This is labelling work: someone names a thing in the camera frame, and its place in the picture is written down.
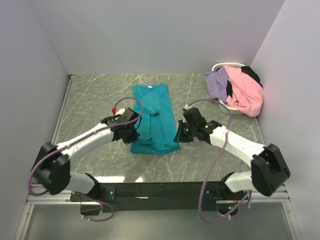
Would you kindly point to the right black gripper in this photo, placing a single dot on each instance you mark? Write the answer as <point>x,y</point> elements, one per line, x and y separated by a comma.
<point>180,137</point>

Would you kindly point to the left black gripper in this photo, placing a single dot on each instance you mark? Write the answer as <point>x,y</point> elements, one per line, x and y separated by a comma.
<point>133,138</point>

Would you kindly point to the teal t shirt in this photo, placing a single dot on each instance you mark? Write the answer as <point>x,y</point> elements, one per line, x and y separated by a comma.
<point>157,127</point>

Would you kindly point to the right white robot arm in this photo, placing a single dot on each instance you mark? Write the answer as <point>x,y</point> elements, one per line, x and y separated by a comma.
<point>268,168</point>

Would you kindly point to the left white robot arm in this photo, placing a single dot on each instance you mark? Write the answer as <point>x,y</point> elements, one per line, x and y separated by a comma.
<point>51,171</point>

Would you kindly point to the white laundry basket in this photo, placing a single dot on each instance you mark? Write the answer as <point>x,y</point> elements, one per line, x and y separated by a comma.
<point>224,108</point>

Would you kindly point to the purple t shirt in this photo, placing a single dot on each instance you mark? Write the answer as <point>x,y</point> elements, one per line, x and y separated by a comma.
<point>216,82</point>

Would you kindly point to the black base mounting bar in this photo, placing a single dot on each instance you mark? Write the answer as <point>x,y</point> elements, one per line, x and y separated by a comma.
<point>152,196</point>

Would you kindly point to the pink t shirt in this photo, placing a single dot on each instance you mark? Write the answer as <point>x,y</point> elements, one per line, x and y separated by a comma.
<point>247,94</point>

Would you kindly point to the black t shirt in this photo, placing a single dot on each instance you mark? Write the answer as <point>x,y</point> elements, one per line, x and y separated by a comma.
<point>246,70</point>

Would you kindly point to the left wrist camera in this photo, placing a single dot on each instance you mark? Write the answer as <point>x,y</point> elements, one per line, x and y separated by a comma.
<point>124,115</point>

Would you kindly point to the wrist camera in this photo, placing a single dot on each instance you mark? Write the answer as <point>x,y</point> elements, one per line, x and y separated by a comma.
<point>193,117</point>
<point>124,115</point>

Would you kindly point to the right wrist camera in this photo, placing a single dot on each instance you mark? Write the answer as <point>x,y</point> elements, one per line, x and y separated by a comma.
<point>193,117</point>

